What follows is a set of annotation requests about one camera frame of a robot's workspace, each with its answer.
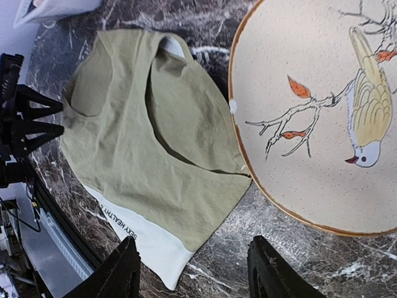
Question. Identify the beige bird pattern plate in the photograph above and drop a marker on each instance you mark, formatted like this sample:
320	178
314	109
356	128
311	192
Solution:
312	89

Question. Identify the white plastic laundry basket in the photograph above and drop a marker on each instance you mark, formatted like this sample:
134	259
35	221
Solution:
42	11

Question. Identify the white slotted cable duct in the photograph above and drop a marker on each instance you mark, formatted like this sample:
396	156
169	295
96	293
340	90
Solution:
68	250

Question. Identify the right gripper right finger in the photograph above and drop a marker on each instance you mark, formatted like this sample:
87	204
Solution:
269	275

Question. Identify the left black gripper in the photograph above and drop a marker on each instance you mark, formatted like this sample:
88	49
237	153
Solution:
20	105

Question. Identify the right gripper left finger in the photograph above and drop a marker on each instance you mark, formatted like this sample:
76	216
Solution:
118	276

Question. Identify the black front rail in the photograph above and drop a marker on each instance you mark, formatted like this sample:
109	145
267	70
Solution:
48	203

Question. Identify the olive green underwear white waistband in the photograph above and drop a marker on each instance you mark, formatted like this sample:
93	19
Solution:
149	135

